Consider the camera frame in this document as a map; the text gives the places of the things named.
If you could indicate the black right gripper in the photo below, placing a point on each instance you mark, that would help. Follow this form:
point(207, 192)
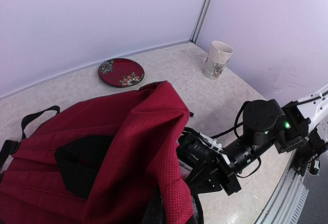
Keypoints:
point(212, 175)

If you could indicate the red student backpack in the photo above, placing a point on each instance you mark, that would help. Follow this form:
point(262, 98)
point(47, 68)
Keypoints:
point(110, 159)

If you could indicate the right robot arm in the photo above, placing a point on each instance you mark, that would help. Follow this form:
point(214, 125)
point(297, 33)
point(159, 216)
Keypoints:
point(299, 126)

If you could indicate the white ceramic mug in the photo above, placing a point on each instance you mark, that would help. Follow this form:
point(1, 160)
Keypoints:
point(218, 56)

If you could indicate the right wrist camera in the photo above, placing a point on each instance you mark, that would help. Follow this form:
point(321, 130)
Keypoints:
point(194, 146)

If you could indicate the aluminium front rail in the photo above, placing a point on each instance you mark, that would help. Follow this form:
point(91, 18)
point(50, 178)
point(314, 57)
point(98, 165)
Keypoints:
point(298, 199)

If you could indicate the right aluminium frame post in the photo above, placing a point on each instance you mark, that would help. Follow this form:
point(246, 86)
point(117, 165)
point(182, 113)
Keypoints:
point(205, 4)

